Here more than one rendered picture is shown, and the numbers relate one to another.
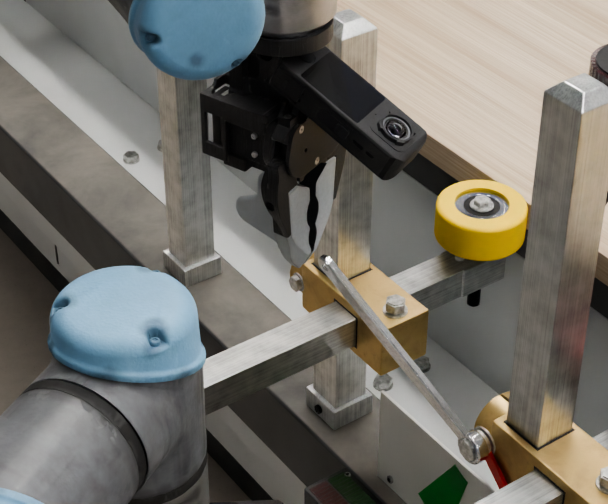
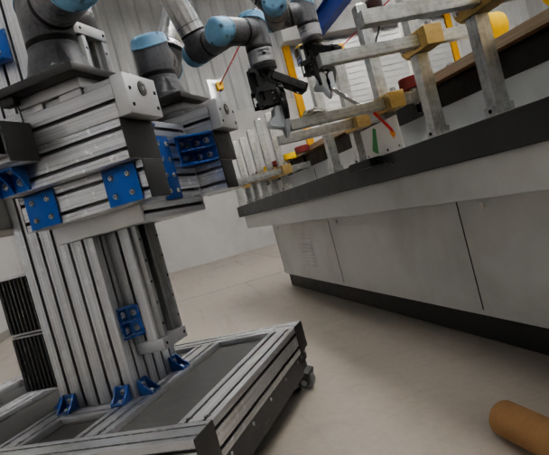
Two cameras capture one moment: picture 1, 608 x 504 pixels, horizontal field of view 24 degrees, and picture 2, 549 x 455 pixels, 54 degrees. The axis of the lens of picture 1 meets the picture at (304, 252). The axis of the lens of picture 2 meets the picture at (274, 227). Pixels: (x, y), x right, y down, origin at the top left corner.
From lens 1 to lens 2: 1.40 m
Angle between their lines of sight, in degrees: 40
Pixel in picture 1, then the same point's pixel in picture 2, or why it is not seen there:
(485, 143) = not seen: hidden behind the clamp
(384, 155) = (330, 47)
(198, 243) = (335, 161)
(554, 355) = (373, 69)
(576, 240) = (367, 37)
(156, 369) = (252, 13)
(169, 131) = not seen: hidden behind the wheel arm
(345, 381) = (359, 149)
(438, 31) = not seen: hidden behind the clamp
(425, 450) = (368, 134)
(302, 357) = (338, 125)
